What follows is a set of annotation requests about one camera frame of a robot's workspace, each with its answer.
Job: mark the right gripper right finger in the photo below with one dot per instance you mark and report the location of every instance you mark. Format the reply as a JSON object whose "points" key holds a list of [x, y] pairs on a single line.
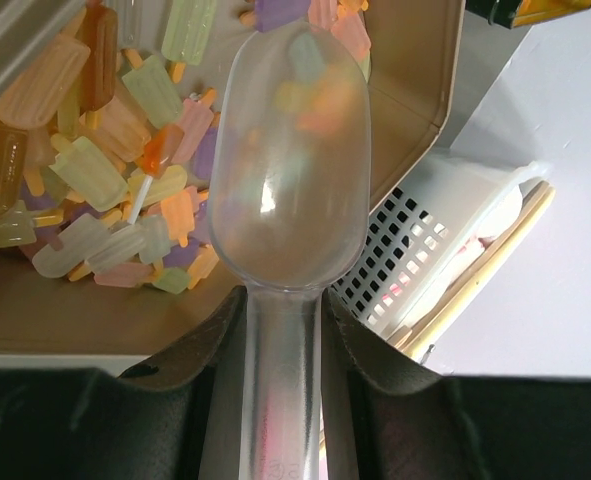
{"points": [[388, 417]]}

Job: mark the grey plastic basket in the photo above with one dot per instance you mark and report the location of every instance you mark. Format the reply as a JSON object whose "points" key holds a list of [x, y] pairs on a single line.
{"points": [[456, 188]]}

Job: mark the gold tin pastel gummies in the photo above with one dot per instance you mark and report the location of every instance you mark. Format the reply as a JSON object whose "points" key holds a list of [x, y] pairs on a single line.
{"points": [[414, 54]]}

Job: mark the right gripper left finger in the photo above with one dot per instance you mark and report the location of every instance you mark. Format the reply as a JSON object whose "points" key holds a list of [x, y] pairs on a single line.
{"points": [[150, 422]]}

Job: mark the gold tin colourful gummies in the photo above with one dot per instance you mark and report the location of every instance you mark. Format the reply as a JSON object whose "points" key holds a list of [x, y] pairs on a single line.
{"points": [[513, 14]]}

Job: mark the clear plastic scoop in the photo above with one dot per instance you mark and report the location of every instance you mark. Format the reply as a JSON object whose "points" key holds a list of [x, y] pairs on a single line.
{"points": [[287, 211]]}

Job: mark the wooden clothes hanger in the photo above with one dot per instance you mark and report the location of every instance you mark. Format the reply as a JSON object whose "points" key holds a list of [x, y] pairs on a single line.
{"points": [[425, 334]]}

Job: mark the round white mesh bag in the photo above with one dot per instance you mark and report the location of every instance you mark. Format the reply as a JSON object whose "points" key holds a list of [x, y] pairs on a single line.
{"points": [[416, 256]]}

